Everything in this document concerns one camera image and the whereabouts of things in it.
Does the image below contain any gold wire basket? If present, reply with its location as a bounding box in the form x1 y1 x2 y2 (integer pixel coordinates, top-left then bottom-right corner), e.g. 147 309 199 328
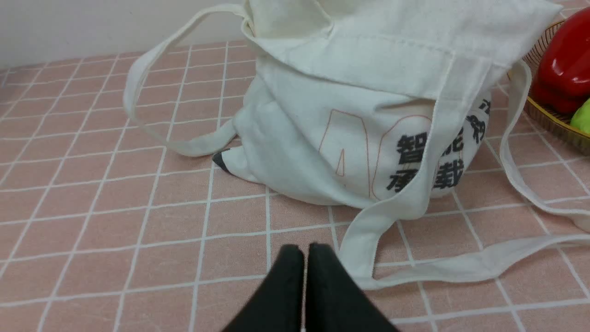
523 20 590 156

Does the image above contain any red bell pepper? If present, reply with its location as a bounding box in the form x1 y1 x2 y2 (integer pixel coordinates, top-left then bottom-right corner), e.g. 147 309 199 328
530 7 590 115

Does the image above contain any green cucumber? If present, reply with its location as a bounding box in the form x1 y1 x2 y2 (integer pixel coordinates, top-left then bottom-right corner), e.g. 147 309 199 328
570 99 590 135

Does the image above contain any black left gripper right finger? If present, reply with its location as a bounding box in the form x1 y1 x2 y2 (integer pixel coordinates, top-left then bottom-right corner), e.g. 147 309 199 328
305 243 399 332

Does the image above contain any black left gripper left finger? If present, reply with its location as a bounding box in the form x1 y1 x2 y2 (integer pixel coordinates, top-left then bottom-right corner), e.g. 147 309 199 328
223 244 304 332

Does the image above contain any white printed cloth tote bag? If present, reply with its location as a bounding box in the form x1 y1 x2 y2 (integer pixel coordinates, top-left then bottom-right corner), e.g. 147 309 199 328
123 0 589 290

